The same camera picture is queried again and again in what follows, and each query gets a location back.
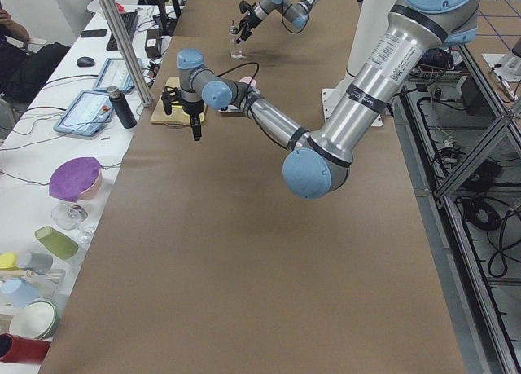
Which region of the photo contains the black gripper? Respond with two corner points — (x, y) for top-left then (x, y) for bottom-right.
(180, 89), (204, 141)
(232, 7), (263, 44)

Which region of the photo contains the clear glass sauce bottle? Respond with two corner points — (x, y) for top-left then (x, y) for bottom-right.
(229, 20), (243, 59)

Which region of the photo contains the pink cup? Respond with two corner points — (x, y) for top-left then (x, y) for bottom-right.
(239, 77), (256, 88)

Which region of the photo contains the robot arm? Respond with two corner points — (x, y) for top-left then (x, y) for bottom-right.
(230, 0), (319, 44)
(177, 0), (480, 199)

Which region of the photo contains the silver kitchen scale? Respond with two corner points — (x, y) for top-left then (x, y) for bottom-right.
(218, 104), (243, 116)

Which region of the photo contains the green cup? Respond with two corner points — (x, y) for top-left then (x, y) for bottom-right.
(34, 226), (78, 261)

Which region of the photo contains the grey cup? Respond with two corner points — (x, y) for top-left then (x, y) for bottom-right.
(16, 252), (53, 275)

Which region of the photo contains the yellow cup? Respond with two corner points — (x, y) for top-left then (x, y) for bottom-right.
(0, 252), (18, 271)

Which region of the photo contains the light blue cup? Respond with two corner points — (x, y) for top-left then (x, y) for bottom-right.
(1, 278), (39, 308)

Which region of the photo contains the wooden cutting board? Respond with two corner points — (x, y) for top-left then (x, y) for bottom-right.
(150, 77), (207, 127)

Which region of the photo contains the black thermos bottle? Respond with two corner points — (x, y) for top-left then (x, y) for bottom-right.
(107, 86), (137, 129)

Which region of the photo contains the black power adapter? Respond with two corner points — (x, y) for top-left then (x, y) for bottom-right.
(145, 28), (162, 59)

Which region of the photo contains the blue teach pendant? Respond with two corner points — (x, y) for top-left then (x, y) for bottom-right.
(53, 90), (113, 138)
(92, 58), (134, 93)

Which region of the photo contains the black keyboard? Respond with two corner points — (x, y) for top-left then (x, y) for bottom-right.
(106, 11), (140, 52)

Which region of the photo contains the black computer mouse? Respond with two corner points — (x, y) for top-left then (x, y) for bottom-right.
(77, 56), (95, 68)

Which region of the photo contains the purple cloth on bowl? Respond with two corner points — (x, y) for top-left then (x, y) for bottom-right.
(49, 157), (103, 203)

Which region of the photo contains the black smartphone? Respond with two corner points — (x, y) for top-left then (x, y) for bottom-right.
(81, 29), (107, 38)

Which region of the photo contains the wine glass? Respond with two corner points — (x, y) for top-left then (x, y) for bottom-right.
(50, 202), (94, 245)

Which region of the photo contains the seated person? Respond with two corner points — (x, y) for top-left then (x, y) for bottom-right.
(1, 8), (70, 104)

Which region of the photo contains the white green bowl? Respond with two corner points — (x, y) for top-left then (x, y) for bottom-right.
(9, 300), (59, 340)

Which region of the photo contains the red cylinder container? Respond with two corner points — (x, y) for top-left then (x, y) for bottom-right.
(1, 333), (51, 364)

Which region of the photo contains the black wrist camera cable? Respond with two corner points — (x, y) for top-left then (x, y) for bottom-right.
(219, 61), (261, 90)

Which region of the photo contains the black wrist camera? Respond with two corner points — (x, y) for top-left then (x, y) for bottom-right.
(161, 86), (180, 116)

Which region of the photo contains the aluminium frame post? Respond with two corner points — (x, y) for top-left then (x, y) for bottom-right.
(99, 0), (153, 108)

